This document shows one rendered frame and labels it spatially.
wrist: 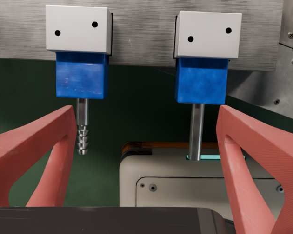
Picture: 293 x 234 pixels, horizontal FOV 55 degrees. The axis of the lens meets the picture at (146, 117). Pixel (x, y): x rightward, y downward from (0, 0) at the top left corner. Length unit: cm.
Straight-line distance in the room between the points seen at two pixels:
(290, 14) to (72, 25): 23
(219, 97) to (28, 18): 18
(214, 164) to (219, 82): 68
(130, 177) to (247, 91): 62
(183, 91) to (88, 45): 9
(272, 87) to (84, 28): 21
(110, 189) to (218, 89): 101
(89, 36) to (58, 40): 3
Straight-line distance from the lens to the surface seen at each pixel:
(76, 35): 24
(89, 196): 126
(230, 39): 25
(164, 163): 90
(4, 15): 30
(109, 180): 121
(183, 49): 24
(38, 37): 28
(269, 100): 35
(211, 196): 94
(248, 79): 34
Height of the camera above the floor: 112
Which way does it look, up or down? 81 degrees down
